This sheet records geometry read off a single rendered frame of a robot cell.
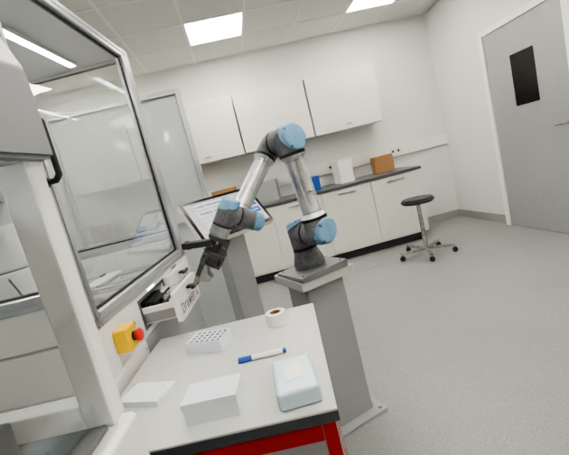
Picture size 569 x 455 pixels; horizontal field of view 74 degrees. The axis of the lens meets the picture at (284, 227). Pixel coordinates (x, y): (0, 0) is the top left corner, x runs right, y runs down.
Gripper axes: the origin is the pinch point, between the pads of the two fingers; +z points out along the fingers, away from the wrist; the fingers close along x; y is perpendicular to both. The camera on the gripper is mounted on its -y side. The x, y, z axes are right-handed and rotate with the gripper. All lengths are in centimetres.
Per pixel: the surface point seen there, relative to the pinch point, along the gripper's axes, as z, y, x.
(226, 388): -2, 21, -64
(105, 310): 4.5, -18.1, -35.8
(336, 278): -16, 56, 23
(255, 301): 33, 30, 93
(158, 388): 13, 6, -50
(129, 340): 11.0, -8.5, -36.1
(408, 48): -264, 118, 396
